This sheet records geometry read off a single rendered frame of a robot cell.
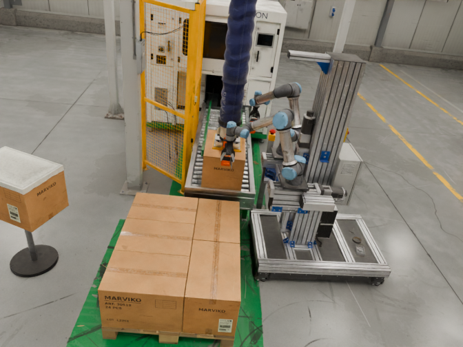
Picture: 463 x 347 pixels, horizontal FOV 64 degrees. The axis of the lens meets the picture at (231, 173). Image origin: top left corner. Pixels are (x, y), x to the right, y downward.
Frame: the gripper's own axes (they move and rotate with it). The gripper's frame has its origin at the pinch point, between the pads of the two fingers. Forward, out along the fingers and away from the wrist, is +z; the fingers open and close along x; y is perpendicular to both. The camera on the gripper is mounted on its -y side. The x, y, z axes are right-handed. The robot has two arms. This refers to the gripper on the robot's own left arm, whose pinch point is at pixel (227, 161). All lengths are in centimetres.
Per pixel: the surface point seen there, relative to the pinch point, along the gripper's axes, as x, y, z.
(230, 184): -7, 28, 42
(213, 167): 11.2, 28.1, 24.6
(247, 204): -26, 24, 61
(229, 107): 2, 50, -30
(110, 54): 191, 303, 6
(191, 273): 19, -81, 53
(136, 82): 100, 93, -28
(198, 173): 28, 63, 55
